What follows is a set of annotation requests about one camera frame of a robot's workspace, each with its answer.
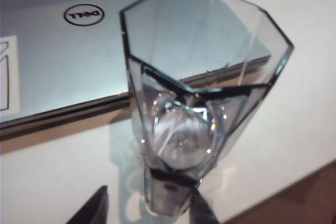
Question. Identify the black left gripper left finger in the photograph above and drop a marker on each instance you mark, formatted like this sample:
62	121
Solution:
92	208

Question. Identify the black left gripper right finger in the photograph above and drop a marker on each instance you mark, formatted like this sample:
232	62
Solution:
202	211

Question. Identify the clear faceted water cup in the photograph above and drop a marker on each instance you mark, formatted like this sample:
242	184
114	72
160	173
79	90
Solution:
181	140

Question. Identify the silver Dell laptop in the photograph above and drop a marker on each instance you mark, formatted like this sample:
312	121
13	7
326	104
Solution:
65	58

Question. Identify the white sticker with red print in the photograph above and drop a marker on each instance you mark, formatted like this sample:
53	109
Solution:
11	77

